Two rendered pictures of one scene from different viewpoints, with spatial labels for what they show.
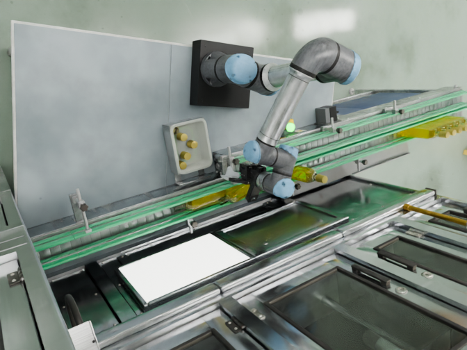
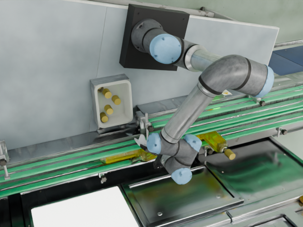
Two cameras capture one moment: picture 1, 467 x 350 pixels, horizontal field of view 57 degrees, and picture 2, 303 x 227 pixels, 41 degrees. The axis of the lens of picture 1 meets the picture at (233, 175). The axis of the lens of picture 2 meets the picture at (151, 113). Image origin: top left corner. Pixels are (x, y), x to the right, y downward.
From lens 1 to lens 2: 0.55 m
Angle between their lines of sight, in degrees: 14
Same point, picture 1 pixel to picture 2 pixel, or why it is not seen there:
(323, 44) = (233, 67)
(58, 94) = not seen: outside the picture
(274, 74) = (196, 61)
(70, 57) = (6, 17)
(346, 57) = (256, 79)
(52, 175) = not seen: outside the picture
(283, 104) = (186, 112)
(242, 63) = (166, 45)
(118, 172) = (44, 119)
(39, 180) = not seen: outside the picture
